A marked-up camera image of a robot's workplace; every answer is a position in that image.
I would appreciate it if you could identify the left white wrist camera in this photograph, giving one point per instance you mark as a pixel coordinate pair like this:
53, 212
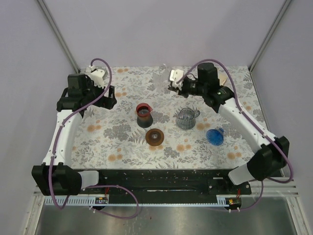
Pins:
97, 75

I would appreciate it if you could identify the blue glass dripper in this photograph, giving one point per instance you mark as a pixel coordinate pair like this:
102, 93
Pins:
215, 136

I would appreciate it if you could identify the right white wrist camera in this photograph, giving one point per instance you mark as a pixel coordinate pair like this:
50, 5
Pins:
176, 76

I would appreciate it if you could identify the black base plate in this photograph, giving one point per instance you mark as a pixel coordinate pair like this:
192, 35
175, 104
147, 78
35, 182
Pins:
166, 186

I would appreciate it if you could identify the white slotted cable duct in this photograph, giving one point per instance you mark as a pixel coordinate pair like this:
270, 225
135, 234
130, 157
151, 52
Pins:
137, 201

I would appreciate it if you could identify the clear glass pitcher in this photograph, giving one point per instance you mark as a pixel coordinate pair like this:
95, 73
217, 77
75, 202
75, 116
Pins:
186, 119

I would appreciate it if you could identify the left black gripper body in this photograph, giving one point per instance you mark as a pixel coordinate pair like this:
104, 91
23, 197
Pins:
92, 90

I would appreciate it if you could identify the floral patterned table mat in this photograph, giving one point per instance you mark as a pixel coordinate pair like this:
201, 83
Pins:
113, 139

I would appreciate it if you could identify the left aluminium frame post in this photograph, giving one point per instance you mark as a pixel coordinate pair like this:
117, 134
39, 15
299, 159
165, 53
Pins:
56, 31

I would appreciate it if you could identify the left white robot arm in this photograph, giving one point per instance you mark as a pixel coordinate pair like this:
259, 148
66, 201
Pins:
55, 175

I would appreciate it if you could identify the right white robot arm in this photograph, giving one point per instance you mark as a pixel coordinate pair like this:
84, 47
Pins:
270, 152

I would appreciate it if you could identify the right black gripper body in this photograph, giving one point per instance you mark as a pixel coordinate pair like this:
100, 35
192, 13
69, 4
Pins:
190, 86

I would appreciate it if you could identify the right aluminium frame post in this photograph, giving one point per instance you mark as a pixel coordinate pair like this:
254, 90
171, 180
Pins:
270, 33

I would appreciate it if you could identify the dark carafe with red rim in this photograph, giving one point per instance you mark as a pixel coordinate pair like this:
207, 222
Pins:
144, 117

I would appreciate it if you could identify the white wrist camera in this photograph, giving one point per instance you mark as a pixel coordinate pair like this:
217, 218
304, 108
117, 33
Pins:
176, 76
97, 75

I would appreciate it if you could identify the aluminium frame post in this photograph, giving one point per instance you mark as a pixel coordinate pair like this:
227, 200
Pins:
56, 31
270, 33

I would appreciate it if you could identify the coffee filter pack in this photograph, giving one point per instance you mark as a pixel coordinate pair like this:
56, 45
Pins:
222, 79

